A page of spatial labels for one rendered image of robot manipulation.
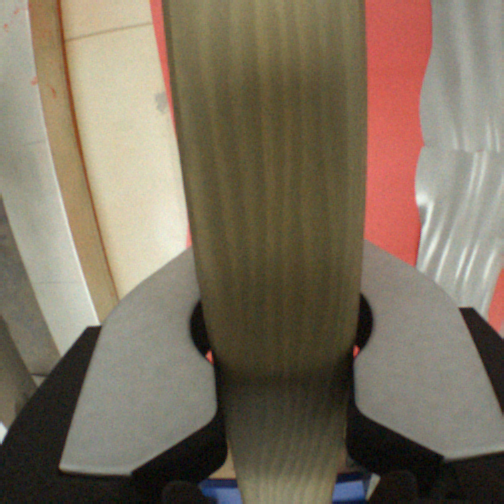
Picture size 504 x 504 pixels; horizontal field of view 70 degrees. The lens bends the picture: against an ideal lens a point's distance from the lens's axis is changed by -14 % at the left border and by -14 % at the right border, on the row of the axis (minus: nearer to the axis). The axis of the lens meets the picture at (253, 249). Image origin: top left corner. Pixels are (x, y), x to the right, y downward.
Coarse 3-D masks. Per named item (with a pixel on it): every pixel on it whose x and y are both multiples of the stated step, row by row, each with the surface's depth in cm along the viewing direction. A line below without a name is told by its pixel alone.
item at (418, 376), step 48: (384, 288) 9; (432, 288) 9; (384, 336) 8; (432, 336) 8; (384, 384) 7; (432, 384) 7; (480, 384) 6; (384, 432) 6; (432, 432) 6; (480, 432) 5; (432, 480) 6
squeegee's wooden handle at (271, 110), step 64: (192, 0) 5; (256, 0) 5; (320, 0) 5; (192, 64) 5; (256, 64) 5; (320, 64) 5; (192, 128) 6; (256, 128) 6; (320, 128) 6; (192, 192) 6; (256, 192) 6; (320, 192) 6; (256, 256) 7; (320, 256) 7; (256, 320) 7; (320, 320) 7; (256, 384) 8; (320, 384) 8; (256, 448) 9; (320, 448) 9
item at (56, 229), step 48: (0, 0) 14; (48, 0) 16; (0, 48) 15; (48, 48) 16; (0, 96) 16; (48, 96) 17; (0, 144) 17; (48, 144) 17; (48, 192) 18; (48, 240) 20; (96, 240) 23; (48, 288) 21; (96, 288) 22
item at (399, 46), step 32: (160, 0) 17; (384, 0) 17; (416, 0) 17; (160, 32) 18; (384, 32) 18; (416, 32) 18; (384, 64) 19; (416, 64) 18; (384, 96) 19; (416, 96) 19; (384, 128) 20; (416, 128) 20
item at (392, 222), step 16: (368, 160) 21; (384, 160) 21; (400, 160) 21; (416, 160) 21; (368, 176) 22; (384, 176) 22; (400, 176) 21; (368, 192) 22; (384, 192) 22; (400, 192) 22; (368, 208) 22; (384, 208) 22; (400, 208) 22; (416, 208) 22; (368, 224) 23; (384, 224) 23; (400, 224) 23; (416, 224) 23; (368, 240) 23; (384, 240) 23; (400, 240) 23; (416, 240) 23; (400, 256) 24; (416, 256) 24; (496, 288) 25; (496, 304) 26; (496, 320) 27; (208, 352) 28
